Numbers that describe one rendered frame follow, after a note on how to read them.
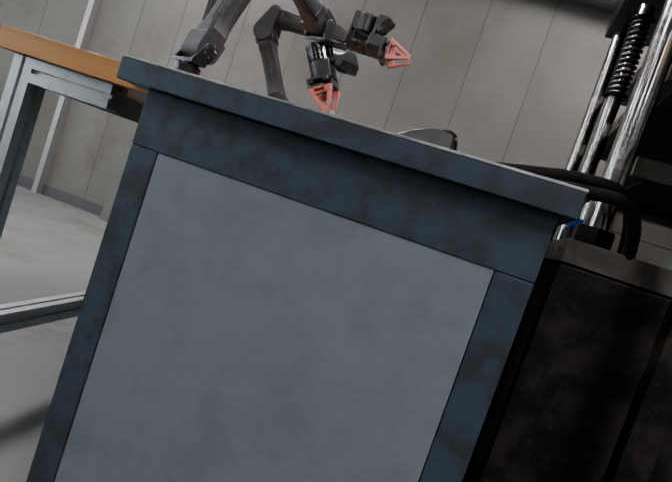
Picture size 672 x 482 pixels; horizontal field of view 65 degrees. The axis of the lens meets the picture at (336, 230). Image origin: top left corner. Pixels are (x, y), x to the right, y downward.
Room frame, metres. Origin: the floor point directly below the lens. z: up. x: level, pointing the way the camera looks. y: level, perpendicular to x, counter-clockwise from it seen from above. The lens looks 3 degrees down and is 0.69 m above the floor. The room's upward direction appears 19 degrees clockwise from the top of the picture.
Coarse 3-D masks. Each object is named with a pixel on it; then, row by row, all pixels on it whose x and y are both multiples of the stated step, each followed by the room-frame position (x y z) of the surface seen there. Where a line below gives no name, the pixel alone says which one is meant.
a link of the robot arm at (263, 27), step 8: (272, 8) 1.79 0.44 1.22; (280, 8) 1.80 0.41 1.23; (264, 16) 1.79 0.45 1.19; (272, 16) 1.79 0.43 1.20; (280, 16) 1.79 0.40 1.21; (288, 16) 1.79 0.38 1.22; (296, 16) 1.79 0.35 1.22; (256, 24) 1.80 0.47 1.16; (264, 24) 1.79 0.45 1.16; (272, 24) 1.79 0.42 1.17; (280, 24) 1.80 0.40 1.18; (288, 24) 1.80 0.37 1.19; (296, 24) 1.79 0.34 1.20; (336, 24) 1.76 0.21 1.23; (256, 32) 1.79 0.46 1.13; (264, 32) 1.79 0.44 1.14; (280, 32) 1.87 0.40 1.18; (296, 32) 1.81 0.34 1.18; (304, 32) 1.79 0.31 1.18; (336, 40) 1.76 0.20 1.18
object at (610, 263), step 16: (560, 240) 1.42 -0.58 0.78; (576, 240) 1.28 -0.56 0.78; (560, 256) 1.31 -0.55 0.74; (576, 256) 1.28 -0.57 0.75; (592, 256) 1.27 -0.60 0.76; (608, 256) 1.26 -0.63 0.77; (624, 256) 1.25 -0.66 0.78; (592, 272) 1.36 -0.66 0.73; (608, 272) 1.26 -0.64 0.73; (624, 272) 1.25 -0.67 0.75; (640, 272) 1.24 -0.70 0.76; (656, 272) 1.23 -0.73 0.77; (640, 288) 1.33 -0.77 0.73; (656, 288) 1.23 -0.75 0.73
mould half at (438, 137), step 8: (424, 128) 1.33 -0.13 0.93; (432, 128) 1.32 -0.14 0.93; (408, 136) 1.34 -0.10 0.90; (416, 136) 1.33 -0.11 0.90; (424, 136) 1.32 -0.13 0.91; (432, 136) 1.32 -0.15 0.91; (440, 136) 1.31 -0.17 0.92; (448, 136) 1.31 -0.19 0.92; (440, 144) 1.31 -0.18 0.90; (448, 144) 1.31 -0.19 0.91
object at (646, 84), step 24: (648, 48) 1.34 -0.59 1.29; (600, 72) 2.45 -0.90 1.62; (648, 72) 1.32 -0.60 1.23; (600, 96) 2.42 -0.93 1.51; (648, 96) 1.31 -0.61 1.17; (624, 120) 1.33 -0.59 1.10; (648, 120) 1.31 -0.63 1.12; (576, 144) 2.44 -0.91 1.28; (624, 144) 1.31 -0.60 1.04; (576, 168) 2.42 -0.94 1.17; (624, 168) 1.31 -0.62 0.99; (600, 216) 1.31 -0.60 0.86; (600, 240) 1.29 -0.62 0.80
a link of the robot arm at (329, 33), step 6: (330, 24) 1.47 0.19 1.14; (324, 30) 1.46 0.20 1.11; (330, 30) 1.47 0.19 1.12; (306, 36) 1.51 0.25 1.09; (312, 36) 1.49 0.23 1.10; (324, 36) 1.46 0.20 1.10; (330, 36) 1.48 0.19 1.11; (324, 42) 1.54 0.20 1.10; (330, 42) 1.51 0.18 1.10; (336, 42) 1.52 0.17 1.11; (336, 48) 1.54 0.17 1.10; (342, 48) 1.55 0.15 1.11; (336, 54) 1.53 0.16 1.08
